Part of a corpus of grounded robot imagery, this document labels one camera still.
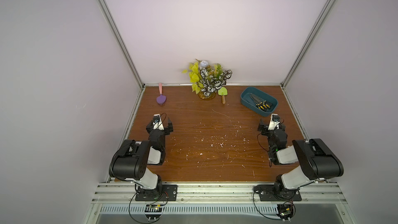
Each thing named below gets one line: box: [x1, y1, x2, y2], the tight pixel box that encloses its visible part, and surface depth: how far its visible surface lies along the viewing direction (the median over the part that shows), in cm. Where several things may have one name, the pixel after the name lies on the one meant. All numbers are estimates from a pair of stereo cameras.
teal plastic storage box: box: [240, 86, 279, 117], surface depth 109 cm
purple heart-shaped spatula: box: [156, 82, 167, 106], surface depth 116 cm
